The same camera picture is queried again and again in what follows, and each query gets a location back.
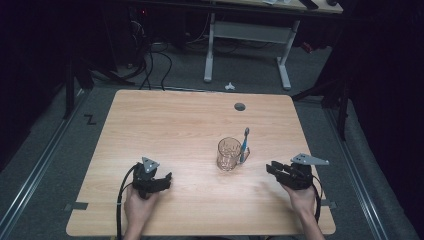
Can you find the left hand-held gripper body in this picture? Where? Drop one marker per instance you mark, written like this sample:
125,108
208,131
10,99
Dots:
143,180

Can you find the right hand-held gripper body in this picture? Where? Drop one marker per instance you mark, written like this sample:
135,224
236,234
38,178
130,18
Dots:
300,176

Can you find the blue toothbrush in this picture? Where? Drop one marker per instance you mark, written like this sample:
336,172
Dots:
245,141

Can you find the clear glass mug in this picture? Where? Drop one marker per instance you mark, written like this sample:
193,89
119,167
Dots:
228,155

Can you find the person's right hand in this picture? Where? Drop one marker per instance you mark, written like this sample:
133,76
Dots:
303,201

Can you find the person's left hand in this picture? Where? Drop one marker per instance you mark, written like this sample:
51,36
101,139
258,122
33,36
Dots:
136,211

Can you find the grey tape strip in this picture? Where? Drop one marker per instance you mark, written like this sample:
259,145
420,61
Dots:
78,206
328,203

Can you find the grey round table grommet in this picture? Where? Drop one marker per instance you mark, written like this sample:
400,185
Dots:
239,107

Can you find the black metal stand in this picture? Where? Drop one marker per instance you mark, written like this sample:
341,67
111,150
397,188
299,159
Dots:
342,113
69,93

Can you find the small white floor object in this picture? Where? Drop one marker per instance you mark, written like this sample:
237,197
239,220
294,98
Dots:
229,87

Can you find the small red object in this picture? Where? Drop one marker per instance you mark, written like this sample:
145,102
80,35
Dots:
307,47

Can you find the dark equipment with red light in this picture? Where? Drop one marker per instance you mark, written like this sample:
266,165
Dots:
140,20

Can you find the black object on desk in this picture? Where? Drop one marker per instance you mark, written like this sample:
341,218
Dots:
309,4

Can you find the metal floor rail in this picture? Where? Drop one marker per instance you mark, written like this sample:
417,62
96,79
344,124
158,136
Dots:
36,173
360,180

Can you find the wooden desk white metal frame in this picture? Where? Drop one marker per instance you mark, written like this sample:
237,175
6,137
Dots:
253,32

